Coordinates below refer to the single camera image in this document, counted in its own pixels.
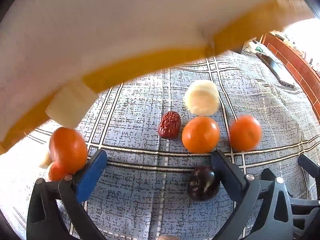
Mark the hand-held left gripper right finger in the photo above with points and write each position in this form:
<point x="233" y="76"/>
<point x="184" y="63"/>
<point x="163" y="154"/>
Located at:
<point x="222" y="170"/>

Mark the blue plaid tablecloth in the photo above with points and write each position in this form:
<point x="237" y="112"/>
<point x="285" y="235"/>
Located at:
<point x="140" y="195"/>

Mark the black smartphone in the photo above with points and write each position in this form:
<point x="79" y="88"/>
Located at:
<point x="272" y="66"/>

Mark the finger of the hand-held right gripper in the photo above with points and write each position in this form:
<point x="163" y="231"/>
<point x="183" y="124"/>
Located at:
<point x="307" y="215"/>
<point x="310" y="167"/>

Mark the orange mandarin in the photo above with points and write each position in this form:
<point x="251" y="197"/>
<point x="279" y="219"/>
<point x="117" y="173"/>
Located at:
<point x="56" y="173"/>
<point x="68" y="151"/>
<point x="245" y="133"/>
<point x="200" y="134"/>

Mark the wooden cabinet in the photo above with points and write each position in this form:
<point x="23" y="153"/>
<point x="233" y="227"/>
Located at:
<point x="297" y="65"/>

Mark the bright window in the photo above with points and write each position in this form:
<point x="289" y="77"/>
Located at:
<point x="303" y="31"/>

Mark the wrinkled red date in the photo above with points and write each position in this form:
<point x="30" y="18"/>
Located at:
<point x="170" y="125"/>

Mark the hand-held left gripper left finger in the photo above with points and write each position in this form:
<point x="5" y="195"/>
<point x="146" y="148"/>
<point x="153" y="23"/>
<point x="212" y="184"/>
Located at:
<point x="88" y="180"/>

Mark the yellow-rimmed white cardboard box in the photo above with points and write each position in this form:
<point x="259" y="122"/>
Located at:
<point x="125" y="30"/>

